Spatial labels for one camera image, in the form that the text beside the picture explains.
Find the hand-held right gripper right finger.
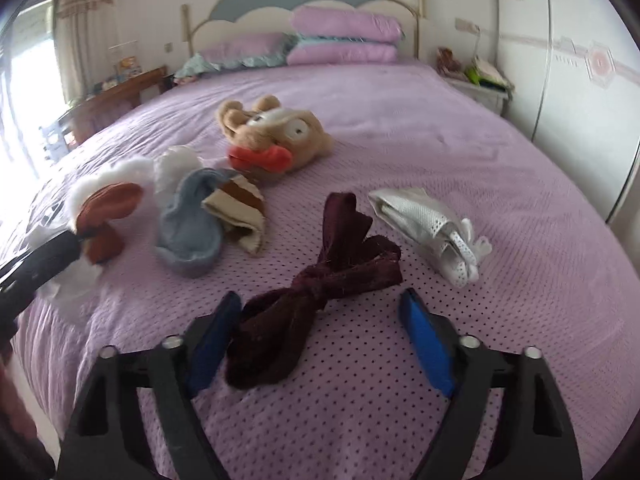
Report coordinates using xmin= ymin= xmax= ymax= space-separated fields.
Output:
xmin=399 ymin=287 xmax=583 ymax=480

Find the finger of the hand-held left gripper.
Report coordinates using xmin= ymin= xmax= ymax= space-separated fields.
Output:
xmin=0 ymin=232 xmax=83 ymax=341

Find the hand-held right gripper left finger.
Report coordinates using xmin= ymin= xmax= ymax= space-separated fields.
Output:
xmin=57 ymin=290 xmax=243 ymax=480

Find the brown and white fluffy sock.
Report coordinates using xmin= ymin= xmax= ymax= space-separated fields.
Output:
xmin=45 ymin=156 xmax=153 ymax=306

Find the maroon sock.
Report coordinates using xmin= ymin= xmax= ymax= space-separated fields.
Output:
xmin=225 ymin=191 xmax=403 ymax=390

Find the brown plush toy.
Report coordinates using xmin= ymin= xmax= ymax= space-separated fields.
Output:
xmin=216 ymin=95 xmax=335 ymax=175

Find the blue fuzzy sock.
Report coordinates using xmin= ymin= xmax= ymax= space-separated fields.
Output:
xmin=155 ymin=167 xmax=241 ymax=278

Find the white mesh cloth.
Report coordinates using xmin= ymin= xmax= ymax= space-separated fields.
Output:
xmin=367 ymin=187 xmax=493 ymax=288

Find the brown striped sock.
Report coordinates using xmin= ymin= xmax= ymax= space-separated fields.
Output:
xmin=202 ymin=174 xmax=267 ymax=256

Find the wooden desk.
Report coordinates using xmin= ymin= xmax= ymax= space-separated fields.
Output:
xmin=40 ymin=65 xmax=168 ymax=146

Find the clear plastic box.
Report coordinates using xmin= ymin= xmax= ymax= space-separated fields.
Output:
xmin=109 ymin=41 xmax=144 ymax=78

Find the pink curtain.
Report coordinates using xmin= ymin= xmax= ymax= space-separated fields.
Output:
xmin=54 ymin=0 xmax=122 ymax=102

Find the white nightstand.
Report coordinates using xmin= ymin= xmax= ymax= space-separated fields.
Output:
xmin=442 ymin=75 xmax=511 ymax=116

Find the white wardrobe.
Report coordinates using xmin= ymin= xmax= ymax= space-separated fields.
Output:
xmin=492 ymin=0 xmax=640 ymax=226

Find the green and white stack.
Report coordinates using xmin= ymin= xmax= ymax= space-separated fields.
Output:
xmin=465 ymin=55 xmax=513 ymax=92

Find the small brown toy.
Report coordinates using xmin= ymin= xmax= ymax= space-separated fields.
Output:
xmin=436 ymin=47 xmax=463 ymax=77

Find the purple pillow with green ruffle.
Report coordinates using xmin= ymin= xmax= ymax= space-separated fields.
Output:
xmin=175 ymin=32 xmax=301 ymax=78

